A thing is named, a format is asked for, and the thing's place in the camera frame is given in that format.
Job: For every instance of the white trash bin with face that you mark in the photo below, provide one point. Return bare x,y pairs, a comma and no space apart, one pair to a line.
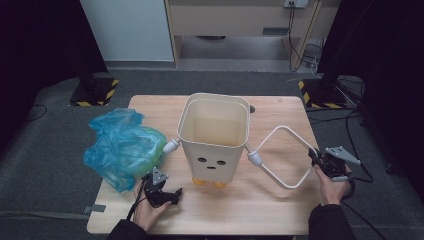
213,173

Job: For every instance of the black striped stand base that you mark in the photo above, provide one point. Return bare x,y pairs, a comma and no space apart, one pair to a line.
321,96
96,93

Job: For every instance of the grey tape strip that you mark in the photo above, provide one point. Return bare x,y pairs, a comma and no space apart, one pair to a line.
95,208

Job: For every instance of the blue plastic trash bag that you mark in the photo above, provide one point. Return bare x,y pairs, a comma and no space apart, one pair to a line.
120,150

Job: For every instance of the white cabinet panel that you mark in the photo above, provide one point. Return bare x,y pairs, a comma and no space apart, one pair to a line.
128,30

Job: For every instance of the white wall socket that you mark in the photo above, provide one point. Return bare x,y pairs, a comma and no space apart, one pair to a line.
296,3

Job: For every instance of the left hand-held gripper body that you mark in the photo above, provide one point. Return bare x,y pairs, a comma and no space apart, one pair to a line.
156,195

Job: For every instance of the light wooden desk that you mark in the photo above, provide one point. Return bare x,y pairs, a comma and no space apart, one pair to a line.
233,20

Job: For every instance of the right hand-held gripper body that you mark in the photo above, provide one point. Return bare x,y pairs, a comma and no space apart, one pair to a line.
335,166

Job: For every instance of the black curtain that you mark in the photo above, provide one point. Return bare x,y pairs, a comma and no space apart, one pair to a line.
390,66
40,50

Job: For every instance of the person's left hand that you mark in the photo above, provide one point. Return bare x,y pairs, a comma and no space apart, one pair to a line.
146,213

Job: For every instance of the grey desk label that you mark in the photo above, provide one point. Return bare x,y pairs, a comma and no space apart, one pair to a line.
275,31

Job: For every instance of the person's right hand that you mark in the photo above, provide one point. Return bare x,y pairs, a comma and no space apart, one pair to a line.
331,191

